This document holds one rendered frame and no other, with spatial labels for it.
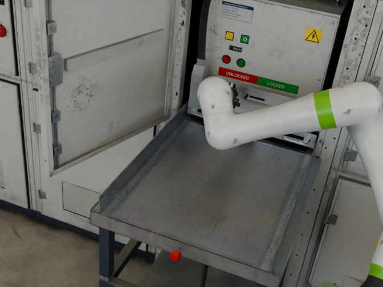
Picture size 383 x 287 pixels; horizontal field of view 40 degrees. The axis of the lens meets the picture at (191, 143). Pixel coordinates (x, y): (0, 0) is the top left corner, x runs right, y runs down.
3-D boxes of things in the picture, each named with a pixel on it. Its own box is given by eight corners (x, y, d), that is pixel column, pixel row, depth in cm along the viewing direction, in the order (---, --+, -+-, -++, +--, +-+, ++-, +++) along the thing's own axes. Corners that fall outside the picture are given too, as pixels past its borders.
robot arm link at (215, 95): (223, 70, 162) (190, 78, 165) (231, 109, 161) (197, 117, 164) (232, 76, 176) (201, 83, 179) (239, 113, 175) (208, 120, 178)
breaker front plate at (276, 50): (309, 136, 204) (338, 17, 179) (194, 105, 217) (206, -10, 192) (309, 135, 205) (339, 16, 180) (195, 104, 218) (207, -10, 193)
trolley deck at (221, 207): (277, 290, 151) (281, 275, 148) (89, 224, 168) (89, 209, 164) (318, 171, 206) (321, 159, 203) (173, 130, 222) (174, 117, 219)
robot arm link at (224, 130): (317, 93, 163) (312, 90, 152) (325, 131, 162) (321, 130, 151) (208, 119, 175) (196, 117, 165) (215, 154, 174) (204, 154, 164)
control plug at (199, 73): (199, 110, 205) (203, 69, 196) (187, 106, 206) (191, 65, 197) (206, 102, 211) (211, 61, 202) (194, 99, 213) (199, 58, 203)
